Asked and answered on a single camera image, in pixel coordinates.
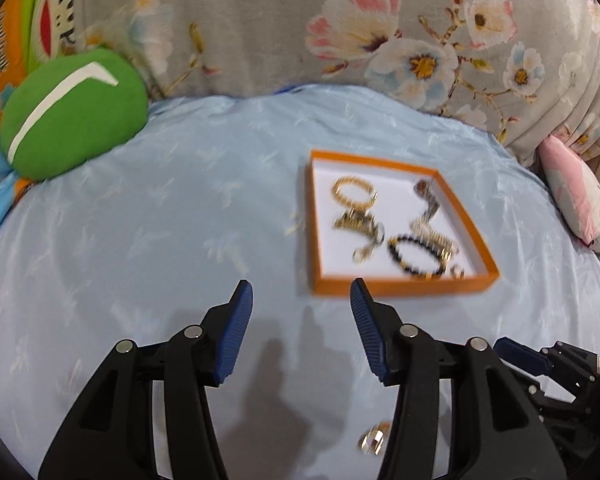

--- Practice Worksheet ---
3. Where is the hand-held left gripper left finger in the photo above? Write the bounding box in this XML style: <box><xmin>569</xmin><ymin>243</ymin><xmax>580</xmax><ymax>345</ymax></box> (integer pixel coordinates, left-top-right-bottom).
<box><xmin>37</xmin><ymin>280</ymin><xmax>255</xmax><ymax>480</ymax></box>

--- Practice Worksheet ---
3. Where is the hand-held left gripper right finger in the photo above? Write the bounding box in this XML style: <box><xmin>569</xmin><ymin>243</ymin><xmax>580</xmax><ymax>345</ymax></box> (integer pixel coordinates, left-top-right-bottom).
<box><xmin>350</xmin><ymin>277</ymin><xmax>566</xmax><ymax>480</ymax></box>

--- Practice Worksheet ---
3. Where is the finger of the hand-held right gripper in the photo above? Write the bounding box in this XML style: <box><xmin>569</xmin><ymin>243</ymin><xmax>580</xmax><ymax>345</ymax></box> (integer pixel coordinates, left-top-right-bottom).
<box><xmin>494</xmin><ymin>337</ymin><xmax>551</xmax><ymax>376</ymax></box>

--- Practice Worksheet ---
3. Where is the small gold ring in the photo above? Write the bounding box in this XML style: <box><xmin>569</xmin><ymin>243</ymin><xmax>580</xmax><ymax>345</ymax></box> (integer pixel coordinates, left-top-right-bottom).
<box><xmin>351</xmin><ymin>237</ymin><xmax>382</xmax><ymax>264</ymax></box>

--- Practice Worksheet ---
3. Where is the dark bead bracelet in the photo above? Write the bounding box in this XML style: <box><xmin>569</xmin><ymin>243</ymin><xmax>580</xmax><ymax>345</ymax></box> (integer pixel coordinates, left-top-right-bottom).
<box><xmin>387</xmin><ymin>233</ymin><xmax>445</xmax><ymax>279</ymax></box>

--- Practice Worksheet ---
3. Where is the orange cardboard box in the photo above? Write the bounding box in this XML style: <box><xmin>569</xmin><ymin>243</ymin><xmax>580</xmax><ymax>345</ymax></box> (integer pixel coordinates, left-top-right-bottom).
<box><xmin>302</xmin><ymin>149</ymin><xmax>501</xmax><ymax>297</ymax></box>

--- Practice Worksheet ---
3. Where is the gold chain bracelet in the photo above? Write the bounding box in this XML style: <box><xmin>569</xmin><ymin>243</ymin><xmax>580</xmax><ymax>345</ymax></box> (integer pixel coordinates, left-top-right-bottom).
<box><xmin>331</xmin><ymin>176</ymin><xmax>379</xmax><ymax>209</ymax></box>

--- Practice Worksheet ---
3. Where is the light blue bedsheet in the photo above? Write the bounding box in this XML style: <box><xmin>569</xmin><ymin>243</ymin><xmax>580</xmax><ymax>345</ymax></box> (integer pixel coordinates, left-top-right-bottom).
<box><xmin>0</xmin><ymin>84</ymin><xmax>600</xmax><ymax>480</ymax></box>

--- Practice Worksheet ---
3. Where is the pink cartoon pillow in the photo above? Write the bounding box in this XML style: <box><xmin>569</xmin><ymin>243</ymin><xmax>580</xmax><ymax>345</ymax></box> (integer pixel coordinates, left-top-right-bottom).
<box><xmin>536</xmin><ymin>134</ymin><xmax>600</xmax><ymax>257</ymax></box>

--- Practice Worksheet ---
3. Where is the green round pillow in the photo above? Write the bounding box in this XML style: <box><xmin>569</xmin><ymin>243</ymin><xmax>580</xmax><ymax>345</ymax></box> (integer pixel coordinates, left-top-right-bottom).
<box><xmin>0</xmin><ymin>48</ymin><xmax>149</xmax><ymax>181</ymax></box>

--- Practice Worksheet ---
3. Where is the grey floral blanket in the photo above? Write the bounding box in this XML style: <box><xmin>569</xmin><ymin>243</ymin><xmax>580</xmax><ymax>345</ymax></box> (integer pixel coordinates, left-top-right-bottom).
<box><xmin>72</xmin><ymin>0</ymin><xmax>600</xmax><ymax>166</ymax></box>

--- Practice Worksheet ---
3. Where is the orange cartoon printed cushion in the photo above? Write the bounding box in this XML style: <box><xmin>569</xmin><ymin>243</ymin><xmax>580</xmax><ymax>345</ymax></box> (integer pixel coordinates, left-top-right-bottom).
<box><xmin>0</xmin><ymin>0</ymin><xmax>81</xmax><ymax>261</ymax></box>

